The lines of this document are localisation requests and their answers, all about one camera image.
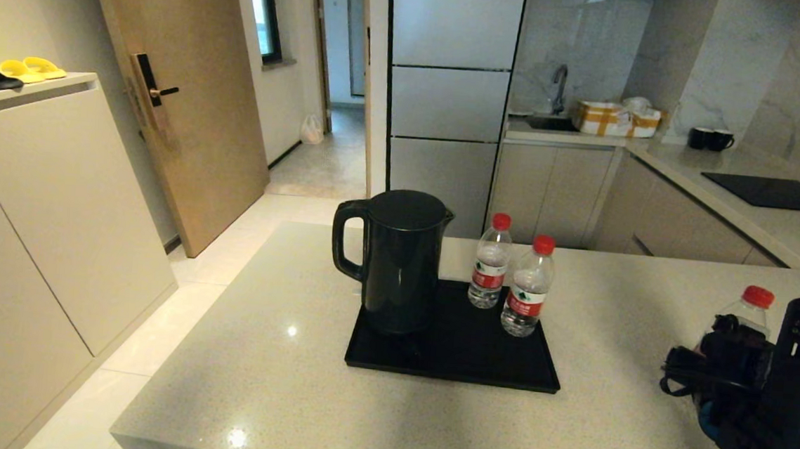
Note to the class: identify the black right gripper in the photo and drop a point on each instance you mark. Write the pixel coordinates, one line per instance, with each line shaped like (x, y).
(739, 364)

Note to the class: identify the clear water bottle red cap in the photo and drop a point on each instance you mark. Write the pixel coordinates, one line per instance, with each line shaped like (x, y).
(526, 297)
(753, 316)
(489, 266)

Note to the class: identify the black electric kettle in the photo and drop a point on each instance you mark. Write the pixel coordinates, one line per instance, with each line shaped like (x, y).
(396, 273)

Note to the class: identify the black induction cooktop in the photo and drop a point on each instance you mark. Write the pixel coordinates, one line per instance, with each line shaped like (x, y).
(775, 194)

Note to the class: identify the black mug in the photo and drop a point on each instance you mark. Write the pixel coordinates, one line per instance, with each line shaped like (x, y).
(697, 138)
(720, 140)

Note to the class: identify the beige kitchen base cabinets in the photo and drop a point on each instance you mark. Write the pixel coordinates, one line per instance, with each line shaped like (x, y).
(550, 193)

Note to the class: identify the black rectangular serving tray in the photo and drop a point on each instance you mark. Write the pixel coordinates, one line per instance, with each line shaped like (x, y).
(454, 355)

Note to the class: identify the crumpled white bag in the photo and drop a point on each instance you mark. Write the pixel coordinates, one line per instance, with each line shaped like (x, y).
(636, 105)

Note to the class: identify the dark kitchen sink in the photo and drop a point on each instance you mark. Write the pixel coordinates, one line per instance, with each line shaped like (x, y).
(551, 124)

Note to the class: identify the metal kitchen faucet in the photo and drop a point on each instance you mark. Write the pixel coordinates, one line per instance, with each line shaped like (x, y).
(559, 86)

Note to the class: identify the tall grey refrigerator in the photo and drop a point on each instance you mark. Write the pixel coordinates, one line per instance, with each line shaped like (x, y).
(447, 108)

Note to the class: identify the white plastic bag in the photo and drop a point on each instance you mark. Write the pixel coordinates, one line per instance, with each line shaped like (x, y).
(311, 132)

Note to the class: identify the dark framed window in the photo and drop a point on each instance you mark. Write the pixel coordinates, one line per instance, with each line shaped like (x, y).
(265, 11)

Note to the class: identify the light wooden door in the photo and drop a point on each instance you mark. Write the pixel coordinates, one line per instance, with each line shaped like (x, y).
(190, 97)

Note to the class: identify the white shoe cabinet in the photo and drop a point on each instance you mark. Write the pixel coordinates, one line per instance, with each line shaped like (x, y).
(55, 228)

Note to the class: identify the yellow slipper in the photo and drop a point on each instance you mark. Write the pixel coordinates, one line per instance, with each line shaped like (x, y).
(19, 71)
(45, 68)

